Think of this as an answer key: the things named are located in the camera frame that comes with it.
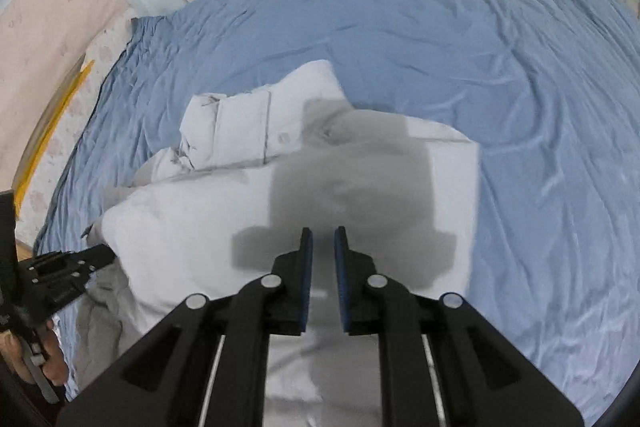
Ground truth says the blue bed sheet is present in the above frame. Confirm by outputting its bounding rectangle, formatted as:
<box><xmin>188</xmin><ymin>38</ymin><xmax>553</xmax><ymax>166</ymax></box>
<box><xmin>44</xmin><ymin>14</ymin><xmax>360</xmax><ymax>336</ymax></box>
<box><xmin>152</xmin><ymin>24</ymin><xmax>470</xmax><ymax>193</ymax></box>
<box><xmin>32</xmin><ymin>0</ymin><xmax>640</xmax><ymax>413</ymax></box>

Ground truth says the light grey padded jacket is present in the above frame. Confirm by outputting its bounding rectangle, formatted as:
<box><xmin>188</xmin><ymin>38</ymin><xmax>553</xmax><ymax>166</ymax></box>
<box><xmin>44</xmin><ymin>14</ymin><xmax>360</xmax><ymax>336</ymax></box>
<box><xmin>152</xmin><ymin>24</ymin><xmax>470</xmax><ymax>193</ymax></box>
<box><xmin>75</xmin><ymin>59</ymin><xmax>483</xmax><ymax>427</ymax></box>

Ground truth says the floral mattress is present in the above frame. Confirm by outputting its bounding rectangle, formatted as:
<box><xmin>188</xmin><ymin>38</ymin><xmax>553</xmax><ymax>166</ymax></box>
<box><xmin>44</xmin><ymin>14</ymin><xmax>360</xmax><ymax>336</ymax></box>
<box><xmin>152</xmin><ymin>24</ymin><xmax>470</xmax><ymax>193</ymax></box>
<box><xmin>15</xmin><ymin>12</ymin><xmax>138</xmax><ymax>228</ymax></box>

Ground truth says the person's left hand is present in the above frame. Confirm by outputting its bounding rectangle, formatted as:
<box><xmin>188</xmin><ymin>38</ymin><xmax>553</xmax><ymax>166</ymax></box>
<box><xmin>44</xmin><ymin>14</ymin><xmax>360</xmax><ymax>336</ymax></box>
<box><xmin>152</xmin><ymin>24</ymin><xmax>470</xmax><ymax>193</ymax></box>
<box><xmin>0</xmin><ymin>324</ymin><xmax>70</xmax><ymax>389</ymax></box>

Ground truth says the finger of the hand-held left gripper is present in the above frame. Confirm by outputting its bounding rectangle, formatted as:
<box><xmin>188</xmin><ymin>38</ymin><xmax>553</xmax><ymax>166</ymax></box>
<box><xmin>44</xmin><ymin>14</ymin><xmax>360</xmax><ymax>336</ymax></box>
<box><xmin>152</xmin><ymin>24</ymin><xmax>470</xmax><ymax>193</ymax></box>
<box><xmin>19</xmin><ymin>244</ymin><xmax>117</xmax><ymax>308</ymax></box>

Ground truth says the yellow strip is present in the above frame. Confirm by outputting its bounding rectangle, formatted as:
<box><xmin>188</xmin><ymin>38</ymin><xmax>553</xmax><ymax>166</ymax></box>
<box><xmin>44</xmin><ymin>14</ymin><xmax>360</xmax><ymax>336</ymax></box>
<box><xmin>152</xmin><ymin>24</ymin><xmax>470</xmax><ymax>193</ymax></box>
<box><xmin>12</xmin><ymin>59</ymin><xmax>96</xmax><ymax>220</ymax></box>

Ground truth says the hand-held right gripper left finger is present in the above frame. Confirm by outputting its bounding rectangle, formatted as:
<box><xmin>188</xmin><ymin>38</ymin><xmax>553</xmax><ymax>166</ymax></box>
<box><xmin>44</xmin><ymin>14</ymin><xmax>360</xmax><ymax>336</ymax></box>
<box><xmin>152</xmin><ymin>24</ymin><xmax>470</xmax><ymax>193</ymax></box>
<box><xmin>55</xmin><ymin>227</ymin><xmax>315</xmax><ymax>427</ymax></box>

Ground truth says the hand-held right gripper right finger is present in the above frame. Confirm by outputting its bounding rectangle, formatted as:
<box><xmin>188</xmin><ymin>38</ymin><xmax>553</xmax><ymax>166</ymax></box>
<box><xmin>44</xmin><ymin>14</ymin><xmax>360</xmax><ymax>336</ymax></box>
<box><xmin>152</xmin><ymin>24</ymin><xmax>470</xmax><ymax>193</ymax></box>
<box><xmin>334</xmin><ymin>226</ymin><xmax>586</xmax><ymax>427</ymax></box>

